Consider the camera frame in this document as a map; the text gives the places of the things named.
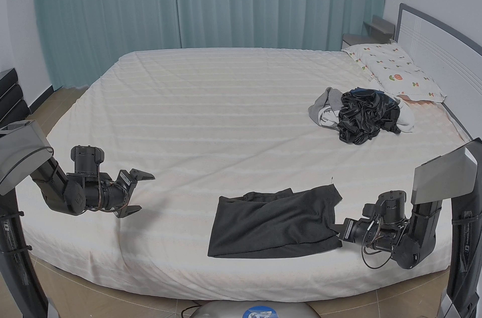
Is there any black T-shirt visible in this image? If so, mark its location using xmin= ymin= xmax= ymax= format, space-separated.
xmin=207 ymin=184 xmax=343 ymax=259

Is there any white printed pillow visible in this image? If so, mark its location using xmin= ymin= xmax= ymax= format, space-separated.
xmin=341 ymin=42 xmax=448 ymax=103

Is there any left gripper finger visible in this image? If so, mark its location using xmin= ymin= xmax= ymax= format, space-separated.
xmin=117 ymin=205 xmax=142 ymax=219
xmin=129 ymin=169 xmax=156 ymax=185

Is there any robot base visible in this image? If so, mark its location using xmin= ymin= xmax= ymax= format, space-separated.
xmin=188 ymin=301 xmax=319 ymax=318

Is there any bed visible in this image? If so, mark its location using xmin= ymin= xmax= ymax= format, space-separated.
xmin=23 ymin=3 xmax=482 ymax=302

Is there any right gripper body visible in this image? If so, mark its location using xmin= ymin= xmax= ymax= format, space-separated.
xmin=331 ymin=219 xmax=371 ymax=245

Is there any grey bedside table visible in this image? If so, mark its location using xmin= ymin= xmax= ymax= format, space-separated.
xmin=342 ymin=15 xmax=396 ymax=46

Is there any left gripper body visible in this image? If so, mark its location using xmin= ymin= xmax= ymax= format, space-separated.
xmin=99 ymin=169 xmax=137 ymax=213

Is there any pile of clothes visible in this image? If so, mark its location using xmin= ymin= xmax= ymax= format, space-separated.
xmin=308 ymin=86 xmax=415 ymax=146

